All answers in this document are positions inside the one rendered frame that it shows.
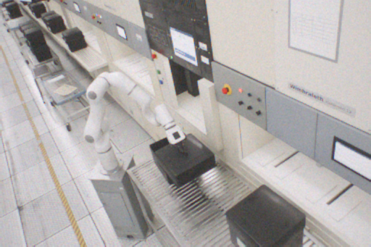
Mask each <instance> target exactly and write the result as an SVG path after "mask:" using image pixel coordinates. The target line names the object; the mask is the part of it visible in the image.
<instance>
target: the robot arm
mask: <svg viewBox="0 0 371 247"><path fill-rule="evenodd" d="M110 86H113V87H115V88H119V89H120V90H121V91H123V92H124V93H126V94H127V95H128V96H129V97H131V98H132V99H133V100H134V101H135V102H137V103H138V104H139V105H141V112H142V114H143V116H144V118H145V119H147V121H148V122H150V123H151V124H152V125H154V126H156V127H159V126H161V125H162V127H163V128H164V130H166V131H165V133H166V136H167V139H168V141H169V142H170V147H171V148H174V147H175V148H178V150H179V151H180V153H183V150H182V148H184V150H186V148H185V146H184V142H185V141H186V140H187V138H186V137H185V136H184V133H183V132H182V130H181V129H180V128H179V127H178V125H176V122H175V121H174V119H173V117H172V115H171V114H170V111H169V110H168V108H167V106H166V104H161V105H159V106H156V107H155V108H154V111H155V113H156V114H155V113H153V111H152V110H151V108H150V103H151V102H152V97H151V96H150V95H149V94H148V93H147V92H145V90H143V89H142V88H141V87H140V86H138V85H137V84H136V83H135V82H133V81H132V80H131V79H130V78H129V77H128V76H127V75H125V74H124V73H121V72H112V73H108V72H103V73H101V74H100V75H99V76H98V77H97V78H96V79H95V80H94V81H93V82H92V84H90V85H89V87H88V90H87V92H86V96H87V99H88V100H89V101H90V114H89V116H88V121H87V123H86V126H85V130H84V134H83V135H84V138H85V140H86V141H87V142H89V143H94V148H95V149H96V153H97V154H98V156H99V159H100V162H101V164H100V165H99V171H100V173H101V174H103V175H112V174H114V173H116V172H118V171H119V170H121V168H122V166H123V161H122V159H121V158H119V157H117V156H116V155H115V152H114V150H113V148H112V145H111V143H110V124H109V121H108V119H107V118H106V117H105V116H104V113H105V109H106V102H105V100H104V99H103V96H104V93H105V92H106V91H107V89H108V88H110ZM183 139H184V140H183ZM178 142H180V143H181V147H182V148H181V147H179V145H178Z"/></svg>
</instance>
